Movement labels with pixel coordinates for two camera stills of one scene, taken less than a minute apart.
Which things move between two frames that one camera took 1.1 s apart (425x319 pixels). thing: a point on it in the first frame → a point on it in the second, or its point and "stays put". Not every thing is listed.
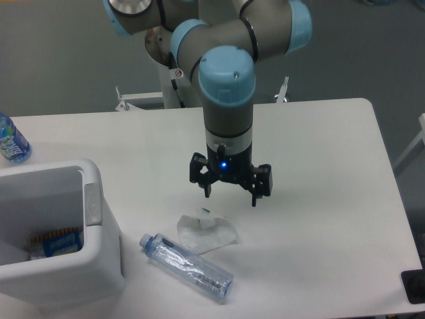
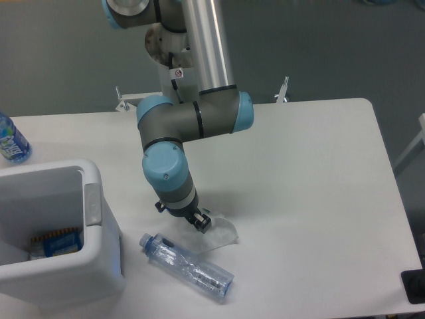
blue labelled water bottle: [13, 146] stays put
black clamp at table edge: [414, 284] stays put
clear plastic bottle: [192, 268] stays put
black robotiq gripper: [222, 166] → [203, 223]
